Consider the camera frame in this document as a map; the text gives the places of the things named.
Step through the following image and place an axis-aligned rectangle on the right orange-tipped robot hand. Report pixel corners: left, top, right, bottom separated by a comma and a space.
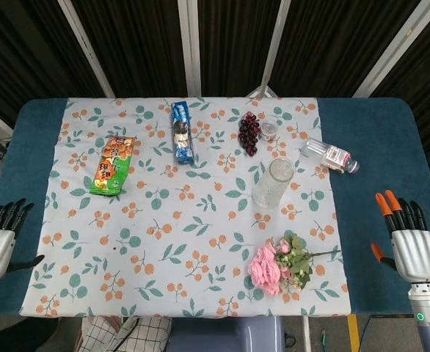
371, 189, 430, 284

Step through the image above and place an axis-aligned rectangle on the pink rose bouquet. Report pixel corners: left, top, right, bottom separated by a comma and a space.
249, 230, 343, 297

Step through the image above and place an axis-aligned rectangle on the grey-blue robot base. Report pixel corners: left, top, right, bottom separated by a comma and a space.
167, 315, 285, 352

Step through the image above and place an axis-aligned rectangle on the clear textured glass vase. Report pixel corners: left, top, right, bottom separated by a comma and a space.
251, 157, 296, 209

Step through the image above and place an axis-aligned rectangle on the blue table cover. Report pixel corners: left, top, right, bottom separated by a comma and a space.
0, 97, 430, 318

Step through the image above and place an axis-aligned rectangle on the clear plastic water bottle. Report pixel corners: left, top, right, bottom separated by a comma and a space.
299, 137, 361, 175

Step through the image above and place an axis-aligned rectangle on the white table leg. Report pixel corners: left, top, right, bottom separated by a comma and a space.
302, 315, 312, 352

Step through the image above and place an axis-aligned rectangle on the green orange snack bag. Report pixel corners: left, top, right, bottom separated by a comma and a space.
90, 134, 138, 196

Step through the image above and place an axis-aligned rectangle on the white black checkered bag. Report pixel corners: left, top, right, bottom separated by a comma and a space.
76, 315, 172, 352

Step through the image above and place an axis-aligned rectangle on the white floral fruit tablecloth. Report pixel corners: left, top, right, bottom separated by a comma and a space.
19, 97, 351, 318

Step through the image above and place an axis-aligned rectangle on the small clear plastic jar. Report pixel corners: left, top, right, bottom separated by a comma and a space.
260, 120, 278, 142

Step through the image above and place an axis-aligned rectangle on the dark red grape bunch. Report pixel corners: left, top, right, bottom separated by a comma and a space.
237, 111, 260, 158

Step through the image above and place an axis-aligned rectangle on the blue cookie package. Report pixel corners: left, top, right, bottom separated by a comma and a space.
170, 101, 195, 165

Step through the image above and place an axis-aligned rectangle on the white screen frame post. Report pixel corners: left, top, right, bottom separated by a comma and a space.
57, 0, 115, 98
178, 0, 203, 98
352, 0, 430, 98
264, 0, 293, 95

